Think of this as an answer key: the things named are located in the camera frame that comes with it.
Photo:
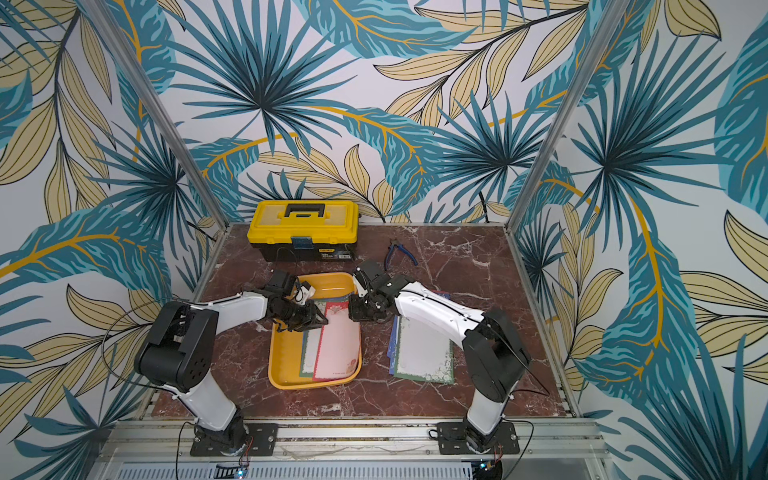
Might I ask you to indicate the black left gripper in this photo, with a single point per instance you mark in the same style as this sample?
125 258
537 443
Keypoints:
310 321

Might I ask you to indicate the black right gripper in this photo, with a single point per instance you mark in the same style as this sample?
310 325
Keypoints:
366 306

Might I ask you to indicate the yellow plastic tray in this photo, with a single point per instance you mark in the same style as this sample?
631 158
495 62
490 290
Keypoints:
286 347

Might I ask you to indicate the green floral stationery paper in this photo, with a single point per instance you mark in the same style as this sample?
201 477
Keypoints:
310 346
424 354

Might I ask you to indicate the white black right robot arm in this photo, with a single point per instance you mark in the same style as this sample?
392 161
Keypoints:
495 356

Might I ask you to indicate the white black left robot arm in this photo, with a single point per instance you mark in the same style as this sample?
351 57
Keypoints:
178 350

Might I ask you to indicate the yellow black toolbox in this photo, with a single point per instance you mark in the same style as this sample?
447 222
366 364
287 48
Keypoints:
305 230

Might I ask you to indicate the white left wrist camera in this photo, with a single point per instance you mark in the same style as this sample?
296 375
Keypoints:
304 294

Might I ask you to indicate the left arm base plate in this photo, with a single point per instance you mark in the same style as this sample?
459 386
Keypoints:
250 439

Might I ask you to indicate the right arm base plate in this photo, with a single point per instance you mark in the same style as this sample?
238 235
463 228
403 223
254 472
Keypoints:
461 438

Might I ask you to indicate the aluminium front rail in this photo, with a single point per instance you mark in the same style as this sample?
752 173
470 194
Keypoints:
304 439

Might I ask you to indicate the aluminium left corner post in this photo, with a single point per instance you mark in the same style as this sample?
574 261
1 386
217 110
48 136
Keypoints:
107 27

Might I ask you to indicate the aluminium corner post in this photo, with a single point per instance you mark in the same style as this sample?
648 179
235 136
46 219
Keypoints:
107 27
598 43

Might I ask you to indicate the aluminium right corner post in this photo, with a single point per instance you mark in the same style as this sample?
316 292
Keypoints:
598 43

